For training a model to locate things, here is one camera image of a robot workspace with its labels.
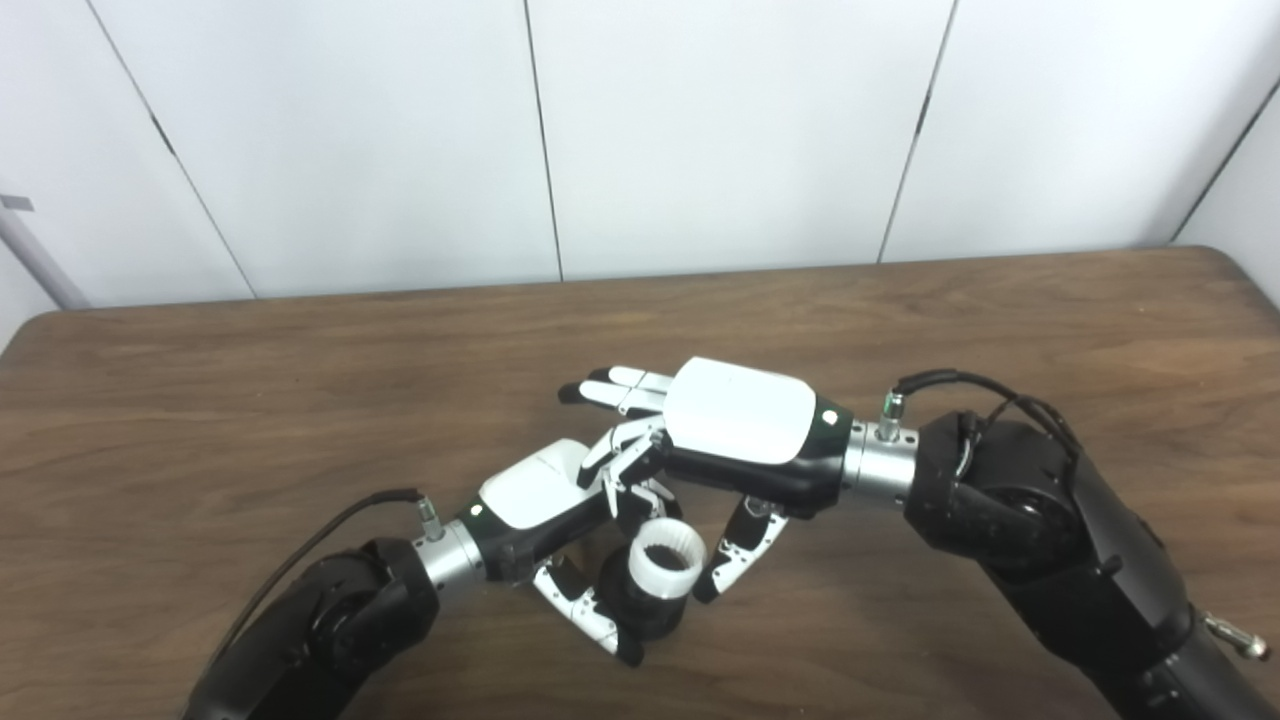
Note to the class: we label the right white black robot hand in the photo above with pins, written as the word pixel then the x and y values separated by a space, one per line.
pixel 740 410

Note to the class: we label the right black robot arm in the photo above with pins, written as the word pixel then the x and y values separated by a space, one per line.
pixel 1040 540

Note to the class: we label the round black plastic part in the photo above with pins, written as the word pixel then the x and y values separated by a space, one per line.
pixel 650 615

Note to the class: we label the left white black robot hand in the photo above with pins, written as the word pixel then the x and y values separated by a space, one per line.
pixel 530 490

